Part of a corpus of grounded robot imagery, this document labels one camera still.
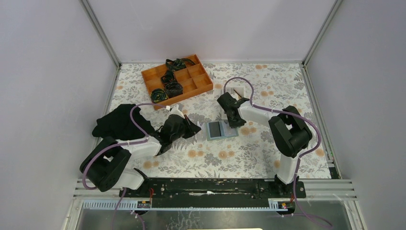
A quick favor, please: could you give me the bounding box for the white plastic card box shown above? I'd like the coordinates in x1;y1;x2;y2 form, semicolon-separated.
225;84;249;100

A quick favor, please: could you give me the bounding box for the green leather card holder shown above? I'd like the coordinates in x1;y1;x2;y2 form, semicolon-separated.
205;120;238;141

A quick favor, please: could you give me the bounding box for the black cloth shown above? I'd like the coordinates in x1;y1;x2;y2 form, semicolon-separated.
91;104;155;140

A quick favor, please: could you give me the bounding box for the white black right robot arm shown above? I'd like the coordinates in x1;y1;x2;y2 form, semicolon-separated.
217;92;313;197

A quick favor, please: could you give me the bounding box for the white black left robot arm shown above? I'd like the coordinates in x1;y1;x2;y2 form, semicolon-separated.
79;114;201;197

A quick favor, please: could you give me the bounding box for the grey metallic card in sleeve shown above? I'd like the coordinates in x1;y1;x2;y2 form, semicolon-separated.
208;122;222;138

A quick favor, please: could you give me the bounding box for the blue yellow rolled tie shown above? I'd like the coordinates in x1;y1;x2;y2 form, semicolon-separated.
150;88;169;104

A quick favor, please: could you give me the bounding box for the dark patterned rolled tie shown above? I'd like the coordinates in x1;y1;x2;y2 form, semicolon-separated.
165;82;183;98

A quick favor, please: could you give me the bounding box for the orange wooden compartment tray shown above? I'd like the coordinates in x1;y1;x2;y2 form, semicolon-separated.
141;54;214;110

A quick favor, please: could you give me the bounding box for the dark rolled tie middle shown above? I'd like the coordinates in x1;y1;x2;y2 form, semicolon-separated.
160;70;177;86

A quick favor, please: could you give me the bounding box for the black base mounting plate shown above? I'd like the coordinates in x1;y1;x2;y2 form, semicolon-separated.
119;178;306;208

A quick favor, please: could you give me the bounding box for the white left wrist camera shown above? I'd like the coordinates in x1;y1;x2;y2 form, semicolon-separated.
165;104;184;117

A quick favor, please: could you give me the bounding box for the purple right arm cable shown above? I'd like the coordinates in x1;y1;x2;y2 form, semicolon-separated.
222;77;322;160

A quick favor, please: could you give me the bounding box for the aluminium frame rail front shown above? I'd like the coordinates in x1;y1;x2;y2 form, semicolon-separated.
74;178;357;211

